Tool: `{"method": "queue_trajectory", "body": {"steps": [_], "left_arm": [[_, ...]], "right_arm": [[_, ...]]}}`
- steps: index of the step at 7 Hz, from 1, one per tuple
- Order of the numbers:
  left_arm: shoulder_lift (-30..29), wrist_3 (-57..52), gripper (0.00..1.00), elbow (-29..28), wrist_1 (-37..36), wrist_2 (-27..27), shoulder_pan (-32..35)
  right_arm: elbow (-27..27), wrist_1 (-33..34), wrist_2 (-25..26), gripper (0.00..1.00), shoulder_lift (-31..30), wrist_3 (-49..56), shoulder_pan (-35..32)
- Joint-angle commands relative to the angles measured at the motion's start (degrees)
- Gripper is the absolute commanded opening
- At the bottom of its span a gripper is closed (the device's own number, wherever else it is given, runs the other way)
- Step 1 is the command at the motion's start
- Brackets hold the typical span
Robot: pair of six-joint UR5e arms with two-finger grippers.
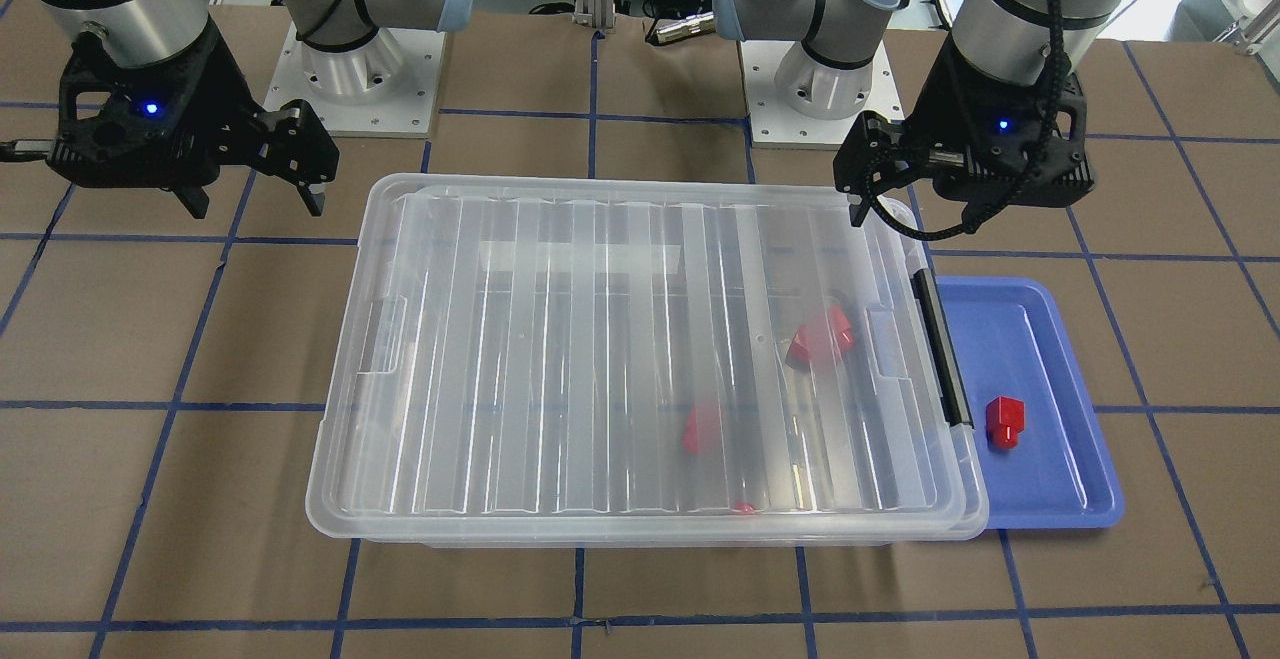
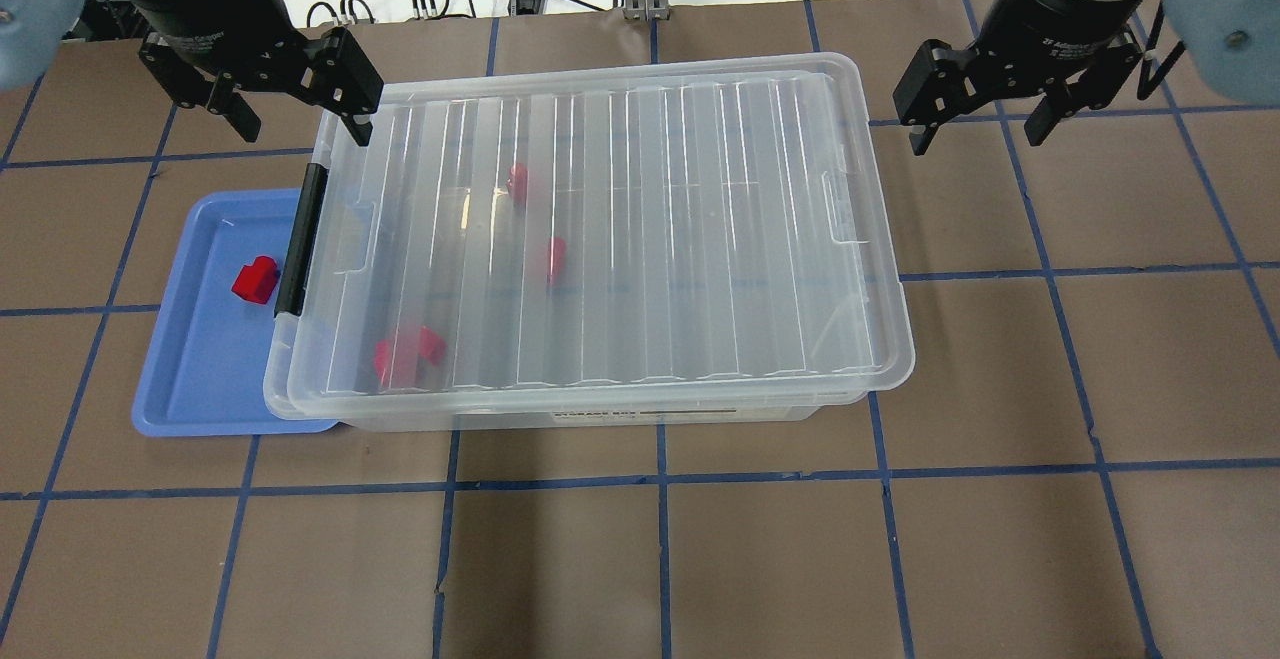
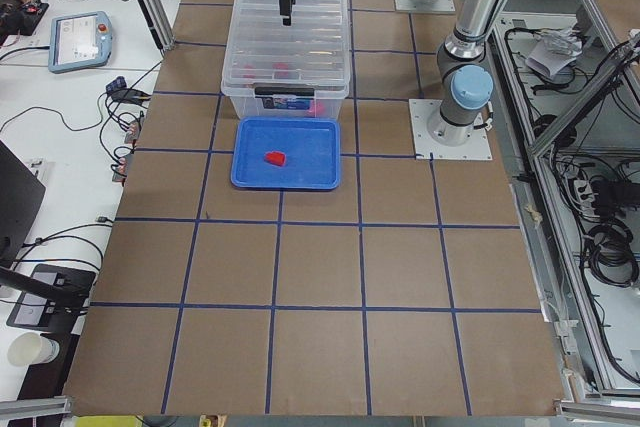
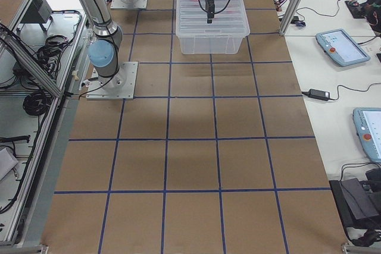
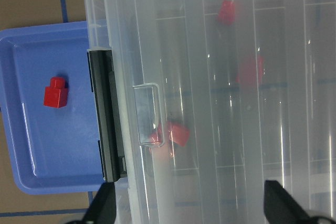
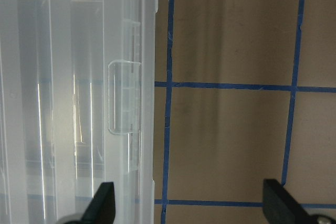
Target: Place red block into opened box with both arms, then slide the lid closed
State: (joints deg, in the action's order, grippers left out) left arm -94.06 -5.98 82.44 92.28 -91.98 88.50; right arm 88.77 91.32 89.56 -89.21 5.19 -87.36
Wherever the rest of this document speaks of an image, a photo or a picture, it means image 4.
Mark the black electronics board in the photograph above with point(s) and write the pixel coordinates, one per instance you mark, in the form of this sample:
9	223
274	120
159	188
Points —
358	8

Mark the clear plastic storage box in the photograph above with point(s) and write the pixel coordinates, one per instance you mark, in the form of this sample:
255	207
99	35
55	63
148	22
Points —
210	45

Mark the upper blue teach pendant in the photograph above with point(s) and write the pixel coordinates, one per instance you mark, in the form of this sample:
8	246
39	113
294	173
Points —
341	48

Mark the aluminium frame post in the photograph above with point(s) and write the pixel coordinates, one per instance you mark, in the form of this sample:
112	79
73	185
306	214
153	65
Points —
294	1

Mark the black power adapter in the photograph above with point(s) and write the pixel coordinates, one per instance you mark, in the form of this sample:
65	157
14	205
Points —
317	94

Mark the lower blue teach pendant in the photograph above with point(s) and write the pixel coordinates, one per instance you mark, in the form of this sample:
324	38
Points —
367	125

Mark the grey control box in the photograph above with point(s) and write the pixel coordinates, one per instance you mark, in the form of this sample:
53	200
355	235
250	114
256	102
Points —
39	12

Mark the blue teach pendant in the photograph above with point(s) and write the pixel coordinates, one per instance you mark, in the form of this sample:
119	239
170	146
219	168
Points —
367	125
341	48

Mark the aluminium frame diagonal strut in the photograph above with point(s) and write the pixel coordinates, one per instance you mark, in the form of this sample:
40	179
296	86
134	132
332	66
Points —
26	60

